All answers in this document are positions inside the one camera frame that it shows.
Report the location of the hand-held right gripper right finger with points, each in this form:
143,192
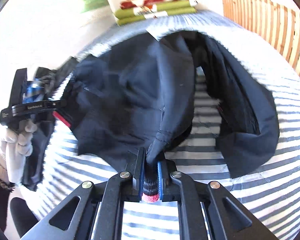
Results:
160,177

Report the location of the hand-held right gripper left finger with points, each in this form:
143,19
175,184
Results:
140,177

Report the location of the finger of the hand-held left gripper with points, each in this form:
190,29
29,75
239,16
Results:
57,103

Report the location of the black pants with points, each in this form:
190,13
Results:
130,95

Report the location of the person's left hand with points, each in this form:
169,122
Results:
17,142

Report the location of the person's dark clothing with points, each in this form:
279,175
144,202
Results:
17,212

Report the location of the folded green red blanket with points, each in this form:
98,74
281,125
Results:
130,13

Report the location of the blue white striped blanket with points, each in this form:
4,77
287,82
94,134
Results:
277,180

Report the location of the wooden slat railing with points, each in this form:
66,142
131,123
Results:
265,17

